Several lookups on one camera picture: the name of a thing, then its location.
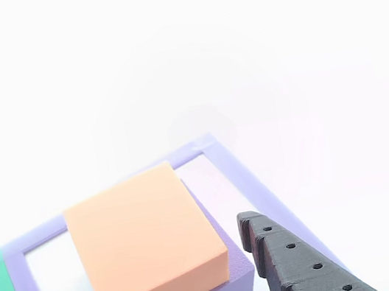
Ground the large purple block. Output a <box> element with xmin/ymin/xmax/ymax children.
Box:
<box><xmin>103</xmin><ymin>169</ymin><xmax>259</xmax><ymax>291</ymax></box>

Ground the orange block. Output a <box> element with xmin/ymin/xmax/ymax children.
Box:
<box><xmin>57</xmin><ymin>153</ymin><xmax>236</xmax><ymax>291</ymax></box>

